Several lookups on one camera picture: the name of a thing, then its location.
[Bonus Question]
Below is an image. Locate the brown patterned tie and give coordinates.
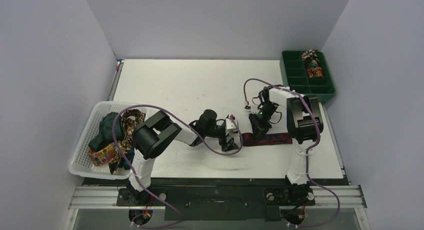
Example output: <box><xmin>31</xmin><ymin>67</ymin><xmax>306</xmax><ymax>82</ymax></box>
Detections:
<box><xmin>108</xmin><ymin>108</ymin><xmax>146</xmax><ymax>175</ymax></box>

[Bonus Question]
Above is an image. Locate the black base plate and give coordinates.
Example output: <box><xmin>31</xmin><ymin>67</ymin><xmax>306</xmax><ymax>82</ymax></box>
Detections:
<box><xmin>115</xmin><ymin>177</ymin><xmax>349</xmax><ymax>222</ymax></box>

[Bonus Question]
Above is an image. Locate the purple cable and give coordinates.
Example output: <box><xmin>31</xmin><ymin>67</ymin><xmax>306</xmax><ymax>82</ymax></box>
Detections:
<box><xmin>243</xmin><ymin>78</ymin><xmax>341</xmax><ymax>229</ymax></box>
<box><xmin>111</xmin><ymin>104</ymin><xmax>245</xmax><ymax>229</ymax></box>

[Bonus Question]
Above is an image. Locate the green compartment tray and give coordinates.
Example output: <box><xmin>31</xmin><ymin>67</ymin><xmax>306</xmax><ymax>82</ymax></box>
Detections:
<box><xmin>279</xmin><ymin>50</ymin><xmax>336</xmax><ymax>103</ymax></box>

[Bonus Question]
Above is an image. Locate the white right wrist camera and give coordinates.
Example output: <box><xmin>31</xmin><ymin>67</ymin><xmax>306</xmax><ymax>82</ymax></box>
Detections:
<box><xmin>244</xmin><ymin>101</ymin><xmax>259</xmax><ymax>114</ymax></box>

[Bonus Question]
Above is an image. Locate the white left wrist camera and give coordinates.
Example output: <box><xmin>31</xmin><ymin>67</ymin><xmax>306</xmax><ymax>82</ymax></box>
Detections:
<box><xmin>225</xmin><ymin>114</ymin><xmax>239</xmax><ymax>134</ymax></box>

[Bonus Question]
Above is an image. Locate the colourful dotted tie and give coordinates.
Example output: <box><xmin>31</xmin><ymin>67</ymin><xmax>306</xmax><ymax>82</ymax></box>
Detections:
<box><xmin>88</xmin><ymin>144</ymin><xmax>115</xmax><ymax>167</ymax></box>

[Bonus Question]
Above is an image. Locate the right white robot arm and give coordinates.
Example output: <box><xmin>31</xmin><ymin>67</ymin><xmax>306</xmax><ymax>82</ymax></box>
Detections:
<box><xmin>245</xmin><ymin>86</ymin><xmax>324</xmax><ymax>204</ymax></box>

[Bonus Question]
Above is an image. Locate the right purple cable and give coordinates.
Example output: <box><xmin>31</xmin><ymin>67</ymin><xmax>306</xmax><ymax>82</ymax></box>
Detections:
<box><xmin>243</xmin><ymin>78</ymin><xmax>341</xmax><ymax>229</ymax></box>

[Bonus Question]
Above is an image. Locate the red navy striped tie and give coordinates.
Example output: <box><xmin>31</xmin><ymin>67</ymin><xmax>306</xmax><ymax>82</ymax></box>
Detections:
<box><xmin>242</xmin><ymin>132</ymin><xmax>293</xmax><ymax>147</ymax></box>

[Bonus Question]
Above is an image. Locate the dark green tie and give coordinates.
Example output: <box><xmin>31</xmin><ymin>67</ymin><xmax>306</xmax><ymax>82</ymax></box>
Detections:
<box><xmin>88</xmin><ymin>112</ymin><xmax>124</xmax><ymax>166</ymax></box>

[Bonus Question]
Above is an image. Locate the rolled red patterned tie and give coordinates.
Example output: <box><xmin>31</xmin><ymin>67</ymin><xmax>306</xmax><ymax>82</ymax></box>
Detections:
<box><xmin>306</xmin><ymin>66</ymin><xmax>324</xmax><ymax>78</ymax></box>

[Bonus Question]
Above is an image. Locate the aluminium rail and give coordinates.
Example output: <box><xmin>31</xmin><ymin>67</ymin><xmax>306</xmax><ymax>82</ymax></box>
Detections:
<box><xmin>69</xmin><ymin>185</ymin><xmax>367</xmax><ymax>210</ymax></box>

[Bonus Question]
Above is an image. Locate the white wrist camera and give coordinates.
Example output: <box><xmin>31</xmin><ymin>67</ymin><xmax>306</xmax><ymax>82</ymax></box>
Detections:
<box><xmin>225</xmin><ymin>114</ymin><xmax>239</xmax><ymax>134</ymax></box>
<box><xmin>244</xmin><ymin>101</ymin><xmax>259</xmax><ymax>114</ymax></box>

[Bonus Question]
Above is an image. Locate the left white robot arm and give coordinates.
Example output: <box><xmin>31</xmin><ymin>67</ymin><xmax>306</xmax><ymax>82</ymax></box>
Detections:
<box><xmin>127</xmin><ymin>109</ymin><xmax>241</xmax><ymax>205</ymax></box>

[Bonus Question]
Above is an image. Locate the white plastic basket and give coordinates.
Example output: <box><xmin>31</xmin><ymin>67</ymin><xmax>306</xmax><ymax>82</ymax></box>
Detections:
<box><xmin>68</xmin><ymin>101</ymin><xmax>151</xmax><ymax>180</ymax></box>

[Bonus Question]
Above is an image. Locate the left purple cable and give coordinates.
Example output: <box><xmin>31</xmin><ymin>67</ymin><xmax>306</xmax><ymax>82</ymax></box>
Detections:
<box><xmin>111</xmin><ymin>104</ymin><xmax>245</xmax><ymax>229</ymax></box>

